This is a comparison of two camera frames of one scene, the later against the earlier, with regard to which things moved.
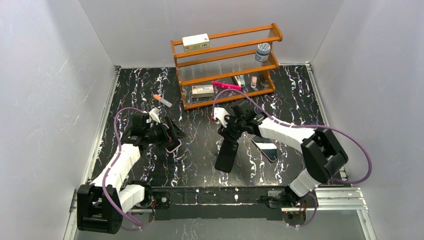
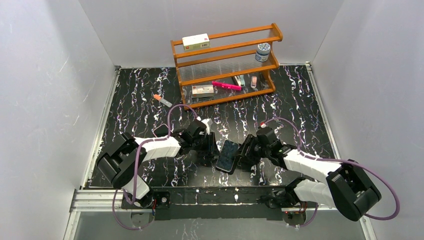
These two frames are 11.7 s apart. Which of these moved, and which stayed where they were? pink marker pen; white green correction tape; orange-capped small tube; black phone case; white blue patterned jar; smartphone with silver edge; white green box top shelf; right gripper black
Moved: smartphone with silver edge; right gripper black
Stayed: white green box top shelf; white green correction tape; orange-capped small tube; black phone case; pink marker pen; white blue patterned jar
